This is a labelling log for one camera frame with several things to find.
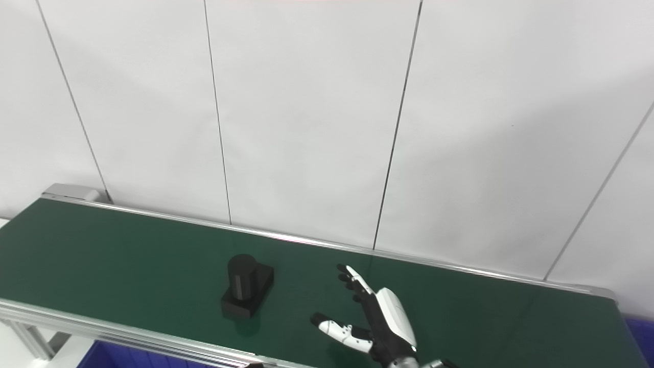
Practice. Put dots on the black cylinder-on-block part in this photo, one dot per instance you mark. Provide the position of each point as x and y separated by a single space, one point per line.
245 286

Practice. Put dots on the aluminium conveyor leg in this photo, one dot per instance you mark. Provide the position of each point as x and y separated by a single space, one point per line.
30 337

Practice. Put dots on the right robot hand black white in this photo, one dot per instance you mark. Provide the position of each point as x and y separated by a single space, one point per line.
386 327

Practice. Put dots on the green conveyor belt aluminium frame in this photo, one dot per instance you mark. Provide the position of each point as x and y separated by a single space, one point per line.
127 266

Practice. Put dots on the blue plastic bin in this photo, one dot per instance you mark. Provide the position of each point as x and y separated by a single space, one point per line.
644 342
112 358

